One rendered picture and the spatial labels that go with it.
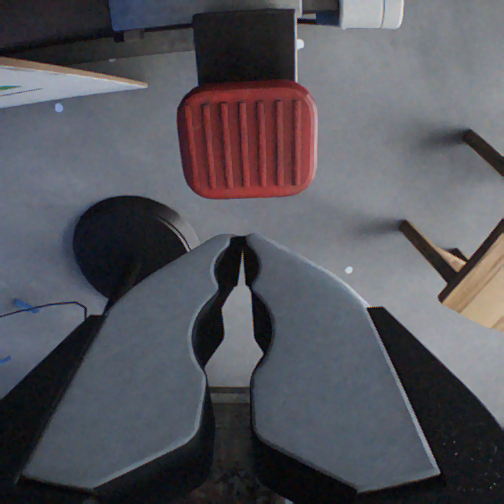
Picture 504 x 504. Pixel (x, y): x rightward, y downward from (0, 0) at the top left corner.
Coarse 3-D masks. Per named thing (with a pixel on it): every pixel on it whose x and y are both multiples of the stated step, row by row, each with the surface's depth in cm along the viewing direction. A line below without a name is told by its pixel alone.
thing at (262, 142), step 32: (192, 96) 18; (224, 96) 18; (256, 96) 18; (288, 96) 18; (192, 128) 19; (224, 128) 19; (256, 128) 19; (288, 128) 19; (192, 160) 20; (224, 160) 20; (256, 160) 20; (288, 160) 20; (224, 192) 21; (256, 192) 21; (288, 192) 21
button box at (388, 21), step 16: (352, 0) 26; (368, 0) 26; (384, 0) 26; (400, 0) 26; (320, 16) 35; (336, 16) 28; (352, 16) 27; (368, 16) 27; (384, 16) 27; (400, 16) 27; (144, 32) 58; (32, 48) 62
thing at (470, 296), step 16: (480, 144) 86; (496, 160) 80; (416, 240) 99; (496, 240) 71; (432, 256) 91; (448, 256) 97; (464, 256) 106; (480, 256) 74; (496, 256) 73; (448, 272) 85; (464, 272) 77; (480, 272) 75; (496, 272) 75; (448, 288) 79; (464, 288) 78; (480, 288) 78; (496, 288) 77; (448, 304) 80; (464, 304) 80; (480, 304) 80; (496, 304) 80; (480, 320) 82; (496, 320) 82
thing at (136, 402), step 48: (240, 240) 13; (144, 288) 9; (192, 288) 9; (96, 336) 8; (144, 336) 8; (192, 336) 8; (96, 384) 7; (144, 384) 7; (192, 384) 7; (48, 432) 6; (96, 432) 6; (144, 432) 6; (192, 432) 6; (48, 480) 5; (96, 480) 5; (144, 480) 6; (192, 480) 6
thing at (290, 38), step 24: (216, 24) 21; (240, 24) 21; (264, 24) 21; (288, 24) 21; (216, 48) 22; (240, 48) 22; (264, 48) 22; (288, 48) 22; (216, 72) 22; (240, 72) 22; (264, 72) 22; (288, 72) 22
